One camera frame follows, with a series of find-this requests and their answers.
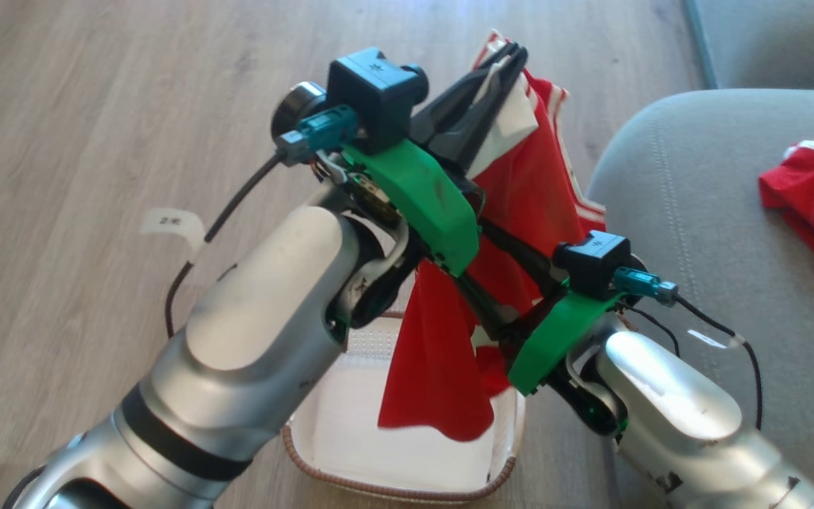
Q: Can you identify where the white woven-rim laundry basket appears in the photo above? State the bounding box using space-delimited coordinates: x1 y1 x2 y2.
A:
281 310 527 505

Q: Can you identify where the black right camera cable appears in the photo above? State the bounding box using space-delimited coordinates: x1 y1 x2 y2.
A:
674 296 765 432

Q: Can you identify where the clear tape cable tag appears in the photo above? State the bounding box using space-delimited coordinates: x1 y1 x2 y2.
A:
687 328 748 351

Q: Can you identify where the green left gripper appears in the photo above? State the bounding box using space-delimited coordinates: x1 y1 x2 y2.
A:
319 42 530 278

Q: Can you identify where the teal left camera connector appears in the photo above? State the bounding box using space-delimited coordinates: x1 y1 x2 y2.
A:
276 105 360 168

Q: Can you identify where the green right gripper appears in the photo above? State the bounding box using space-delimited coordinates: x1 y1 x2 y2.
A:
456 221 624 397

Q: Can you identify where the black left camera cable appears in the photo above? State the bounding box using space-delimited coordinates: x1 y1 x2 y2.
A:
165 151 288 340

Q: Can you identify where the black camera cable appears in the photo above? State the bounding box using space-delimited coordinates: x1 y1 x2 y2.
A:
165 151 288 340
674 296 765 432

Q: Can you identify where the teal camera connector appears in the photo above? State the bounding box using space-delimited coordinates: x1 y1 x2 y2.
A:
276 105 360 168
612 267 680 307

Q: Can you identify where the teal right camera connector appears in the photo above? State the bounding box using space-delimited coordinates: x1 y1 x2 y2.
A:
612 267 680 307

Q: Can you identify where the white paper cable tag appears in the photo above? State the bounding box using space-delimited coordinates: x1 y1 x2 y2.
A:
140 208 207 264

